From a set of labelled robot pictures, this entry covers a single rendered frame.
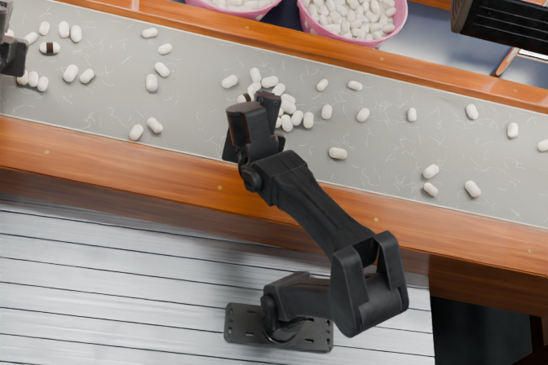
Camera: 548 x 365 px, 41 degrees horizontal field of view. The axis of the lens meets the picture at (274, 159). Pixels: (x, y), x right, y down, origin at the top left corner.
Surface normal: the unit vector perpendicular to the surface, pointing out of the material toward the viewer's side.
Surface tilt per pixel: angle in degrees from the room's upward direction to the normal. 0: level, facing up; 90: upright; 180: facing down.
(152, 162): 0
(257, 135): 44
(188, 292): 0
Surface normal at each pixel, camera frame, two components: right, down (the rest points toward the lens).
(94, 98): 0.22, -0.51
